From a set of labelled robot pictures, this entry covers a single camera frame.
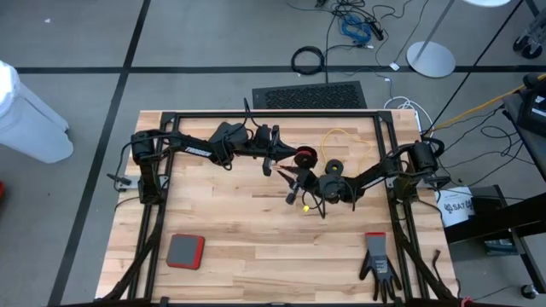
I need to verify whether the black floor vent grate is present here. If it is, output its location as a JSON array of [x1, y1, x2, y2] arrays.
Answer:
[[252, 80, 368, 110]]

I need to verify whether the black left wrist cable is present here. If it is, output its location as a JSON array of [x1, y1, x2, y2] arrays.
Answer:
[[242, 97, 262, 129]]

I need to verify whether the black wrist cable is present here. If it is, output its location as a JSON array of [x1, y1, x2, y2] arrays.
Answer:
[[300, 189, 328, 219], [242, 97, 262, 129]]

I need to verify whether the coiled black cable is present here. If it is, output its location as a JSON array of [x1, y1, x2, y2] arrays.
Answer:
[[290, 45, 326, 77]]

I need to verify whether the black side desk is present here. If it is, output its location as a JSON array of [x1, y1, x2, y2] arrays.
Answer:
[[502, 72, 546, 180]]

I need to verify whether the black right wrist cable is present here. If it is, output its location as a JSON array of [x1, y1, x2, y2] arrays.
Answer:
[[300, 189, 328, 219]]

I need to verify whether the white floor cable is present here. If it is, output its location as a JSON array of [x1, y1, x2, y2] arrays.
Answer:
[[382, 96, 434, 134]]

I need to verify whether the black low equipment cart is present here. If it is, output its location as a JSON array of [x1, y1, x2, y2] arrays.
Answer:
[[443, 182, 546, 295]]

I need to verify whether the grey black work glove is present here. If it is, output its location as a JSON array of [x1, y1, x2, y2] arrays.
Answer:
[[358, 231, 403, 304]]

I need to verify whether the red and grey block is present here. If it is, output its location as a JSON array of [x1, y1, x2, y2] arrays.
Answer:
[[166, 233, 206, 270]]

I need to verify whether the round pedestal stand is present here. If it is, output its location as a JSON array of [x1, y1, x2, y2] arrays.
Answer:
[[405, 0, 513, 78]]

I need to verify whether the blue floor cable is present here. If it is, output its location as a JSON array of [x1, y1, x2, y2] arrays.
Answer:
[[339, 14, 373, 43]]

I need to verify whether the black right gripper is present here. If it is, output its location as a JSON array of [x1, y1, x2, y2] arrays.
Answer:
[[276, 168, 338, 205]]

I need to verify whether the black power strip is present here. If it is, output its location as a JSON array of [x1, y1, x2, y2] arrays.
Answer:
[[366, 19, 386, 43]]

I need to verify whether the yellow extension cord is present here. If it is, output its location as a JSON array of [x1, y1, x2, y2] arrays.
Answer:
[[430, 72, 546, 131]]

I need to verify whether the white bagged trash bin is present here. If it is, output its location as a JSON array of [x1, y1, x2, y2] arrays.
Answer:
[[0, 59, 74, 165]]

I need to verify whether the white printed sheet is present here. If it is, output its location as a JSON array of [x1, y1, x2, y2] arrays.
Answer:
[[434, 186, 476, 229]]

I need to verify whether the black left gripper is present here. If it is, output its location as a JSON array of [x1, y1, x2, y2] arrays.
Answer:
[[247, 124, 299, 177]]

